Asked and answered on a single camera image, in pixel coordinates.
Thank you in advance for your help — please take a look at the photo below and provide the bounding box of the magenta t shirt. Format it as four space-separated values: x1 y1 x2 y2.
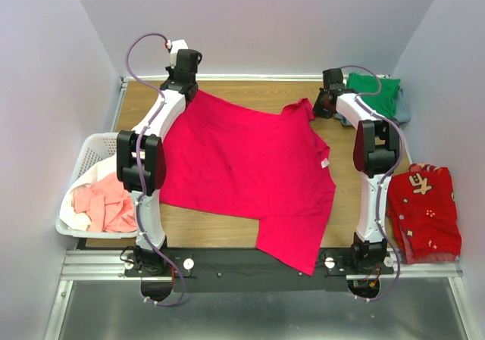
159 91 336 275

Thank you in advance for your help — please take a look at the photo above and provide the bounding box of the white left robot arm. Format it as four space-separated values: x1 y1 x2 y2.
116 39 202 276

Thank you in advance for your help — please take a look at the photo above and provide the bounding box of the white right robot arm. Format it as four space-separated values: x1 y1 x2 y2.
313 68 402 273

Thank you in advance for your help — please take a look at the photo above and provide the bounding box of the green folded t shirt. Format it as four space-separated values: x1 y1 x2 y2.
346 73 401 118

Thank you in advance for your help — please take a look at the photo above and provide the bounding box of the grey blue folded t shirt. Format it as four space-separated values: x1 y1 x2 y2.
334 89 411 126

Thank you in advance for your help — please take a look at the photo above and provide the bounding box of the white laundry basket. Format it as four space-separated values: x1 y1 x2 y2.
55 133 136 239

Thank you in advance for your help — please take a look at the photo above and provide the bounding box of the peach pink garment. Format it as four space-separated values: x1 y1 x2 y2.
74 173 136 232

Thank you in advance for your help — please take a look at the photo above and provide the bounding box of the red patterned folded t shirt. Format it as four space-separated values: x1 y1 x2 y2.
386 164 462 264

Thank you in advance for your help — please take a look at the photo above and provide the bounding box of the white cream garment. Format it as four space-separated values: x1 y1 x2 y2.
55 155 116 236

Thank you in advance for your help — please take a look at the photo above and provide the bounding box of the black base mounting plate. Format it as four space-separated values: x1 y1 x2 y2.
120 246 394 296

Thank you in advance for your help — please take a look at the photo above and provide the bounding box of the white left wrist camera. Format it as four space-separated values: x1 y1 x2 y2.
164 39 189 68

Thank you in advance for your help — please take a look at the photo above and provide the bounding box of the aluminium frame rail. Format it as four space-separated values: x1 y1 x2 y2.
45 250 482 339

